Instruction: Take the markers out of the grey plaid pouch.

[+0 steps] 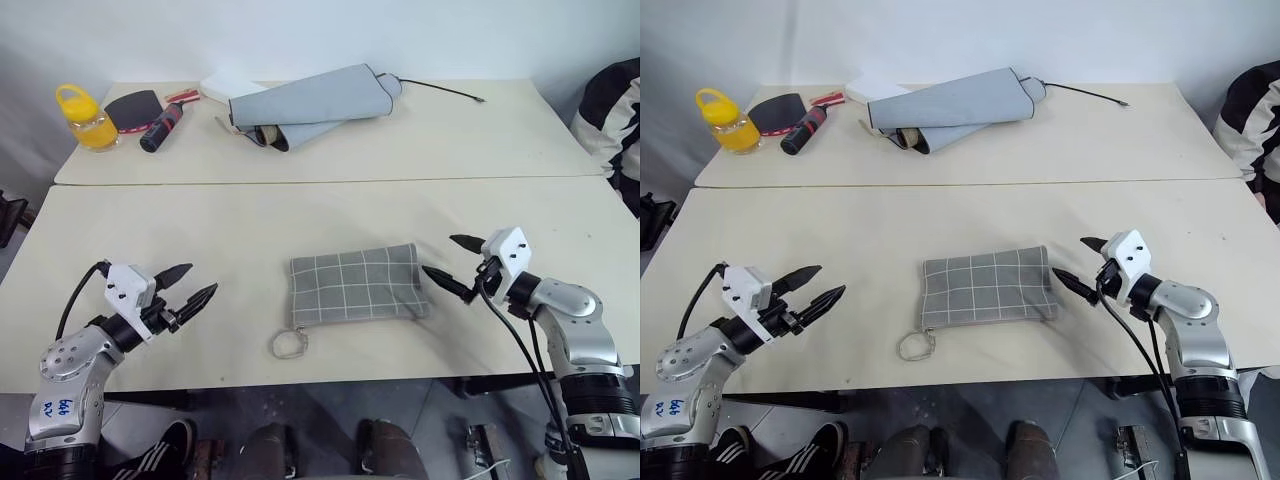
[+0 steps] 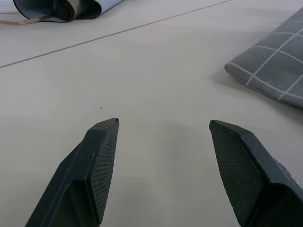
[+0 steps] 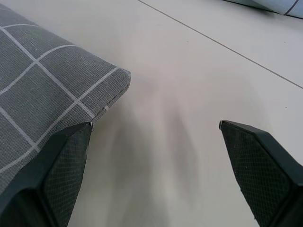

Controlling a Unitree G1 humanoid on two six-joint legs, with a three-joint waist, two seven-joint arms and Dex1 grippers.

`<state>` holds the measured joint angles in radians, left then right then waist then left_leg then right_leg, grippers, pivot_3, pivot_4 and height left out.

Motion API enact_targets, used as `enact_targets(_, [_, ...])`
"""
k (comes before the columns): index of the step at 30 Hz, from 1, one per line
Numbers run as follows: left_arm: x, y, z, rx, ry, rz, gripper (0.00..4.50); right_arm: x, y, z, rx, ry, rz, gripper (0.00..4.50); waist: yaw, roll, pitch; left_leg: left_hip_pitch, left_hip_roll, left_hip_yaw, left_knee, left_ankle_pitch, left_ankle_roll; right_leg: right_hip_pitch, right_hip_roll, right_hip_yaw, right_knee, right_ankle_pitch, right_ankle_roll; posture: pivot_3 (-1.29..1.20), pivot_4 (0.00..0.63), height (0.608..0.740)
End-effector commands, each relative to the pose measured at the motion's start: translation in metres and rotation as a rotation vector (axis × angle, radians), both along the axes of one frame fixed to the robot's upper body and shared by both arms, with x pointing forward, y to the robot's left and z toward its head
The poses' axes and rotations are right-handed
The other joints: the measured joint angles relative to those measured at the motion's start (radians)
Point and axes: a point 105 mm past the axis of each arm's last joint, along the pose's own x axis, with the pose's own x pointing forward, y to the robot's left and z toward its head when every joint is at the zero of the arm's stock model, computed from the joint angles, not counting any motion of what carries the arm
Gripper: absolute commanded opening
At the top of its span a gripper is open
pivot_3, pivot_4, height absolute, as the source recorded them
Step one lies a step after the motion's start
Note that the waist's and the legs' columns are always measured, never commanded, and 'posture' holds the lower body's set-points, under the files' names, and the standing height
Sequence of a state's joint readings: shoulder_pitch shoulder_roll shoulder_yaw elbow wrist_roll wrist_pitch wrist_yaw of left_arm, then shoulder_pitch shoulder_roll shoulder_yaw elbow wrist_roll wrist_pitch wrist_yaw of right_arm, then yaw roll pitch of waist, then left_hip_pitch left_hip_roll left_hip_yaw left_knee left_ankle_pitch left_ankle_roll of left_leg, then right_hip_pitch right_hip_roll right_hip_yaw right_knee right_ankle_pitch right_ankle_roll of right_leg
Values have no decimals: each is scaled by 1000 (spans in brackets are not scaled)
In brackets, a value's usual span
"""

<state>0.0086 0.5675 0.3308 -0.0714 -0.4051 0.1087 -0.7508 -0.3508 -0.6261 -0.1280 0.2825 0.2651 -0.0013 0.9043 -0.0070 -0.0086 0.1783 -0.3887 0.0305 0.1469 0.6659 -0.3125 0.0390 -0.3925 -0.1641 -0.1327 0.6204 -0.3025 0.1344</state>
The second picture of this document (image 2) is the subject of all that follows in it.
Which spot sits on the rolled grey mat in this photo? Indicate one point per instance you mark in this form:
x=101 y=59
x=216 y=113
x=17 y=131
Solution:
x=64 y=9

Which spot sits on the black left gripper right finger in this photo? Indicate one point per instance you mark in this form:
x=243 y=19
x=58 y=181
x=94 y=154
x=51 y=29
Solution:
x=251 y=175

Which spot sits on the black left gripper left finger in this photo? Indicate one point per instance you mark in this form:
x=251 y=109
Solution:
x=80 y=175

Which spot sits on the grey checked cloth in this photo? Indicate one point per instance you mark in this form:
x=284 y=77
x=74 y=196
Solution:
x=274 y=63

